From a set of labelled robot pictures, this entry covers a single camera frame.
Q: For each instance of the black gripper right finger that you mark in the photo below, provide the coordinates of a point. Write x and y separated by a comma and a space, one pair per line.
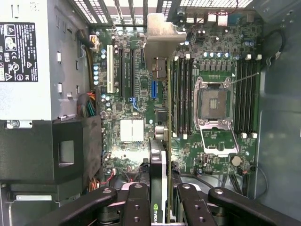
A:
195, 209

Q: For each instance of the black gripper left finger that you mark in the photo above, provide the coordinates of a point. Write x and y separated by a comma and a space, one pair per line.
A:
137, 207

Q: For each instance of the coin cell battery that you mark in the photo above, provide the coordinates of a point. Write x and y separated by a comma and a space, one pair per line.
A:
236, 160

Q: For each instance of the metal socket cover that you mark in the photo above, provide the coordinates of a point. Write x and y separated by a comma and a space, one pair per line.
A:
218, 141

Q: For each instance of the silver chipset heatsink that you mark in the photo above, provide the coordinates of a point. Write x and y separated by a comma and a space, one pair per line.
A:
131, 130

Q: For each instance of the green motherboard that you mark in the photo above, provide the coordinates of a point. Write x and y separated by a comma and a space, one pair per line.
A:
141, 113

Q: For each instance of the black open PC case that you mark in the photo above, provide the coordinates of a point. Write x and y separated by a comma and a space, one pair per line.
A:
277, 141

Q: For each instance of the metal disk bay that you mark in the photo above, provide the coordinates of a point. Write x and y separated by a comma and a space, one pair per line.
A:
30, 207

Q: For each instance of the metal CPU socket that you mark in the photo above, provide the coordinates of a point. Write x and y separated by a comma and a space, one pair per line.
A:
214, 103

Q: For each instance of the black RAM slot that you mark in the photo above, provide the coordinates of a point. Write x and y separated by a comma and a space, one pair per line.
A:
250, 99
191, 99
255, 99
186, 99
239, 99
244, 99
181, 99

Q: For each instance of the black plastic air shroud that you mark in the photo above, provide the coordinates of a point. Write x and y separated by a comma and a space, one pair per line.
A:
35, 153

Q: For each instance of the blue expansion slot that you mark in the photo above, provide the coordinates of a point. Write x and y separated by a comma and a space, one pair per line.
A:
154, 90

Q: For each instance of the long black expansion slot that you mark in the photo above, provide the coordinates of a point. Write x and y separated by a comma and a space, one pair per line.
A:
132, 73
121, 73

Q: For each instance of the thin metal locking lever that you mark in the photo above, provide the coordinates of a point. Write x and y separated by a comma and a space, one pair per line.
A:
245, 77

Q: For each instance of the white expansion slot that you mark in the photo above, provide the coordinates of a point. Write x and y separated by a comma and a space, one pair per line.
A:
109, 68

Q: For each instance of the short black expansion slot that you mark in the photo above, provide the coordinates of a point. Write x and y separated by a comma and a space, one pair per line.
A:
142, 54

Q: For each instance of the grey power supply unit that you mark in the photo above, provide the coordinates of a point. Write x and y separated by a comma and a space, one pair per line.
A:
47, 70

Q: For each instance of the white power connector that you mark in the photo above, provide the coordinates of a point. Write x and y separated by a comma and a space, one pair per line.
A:
94, 43

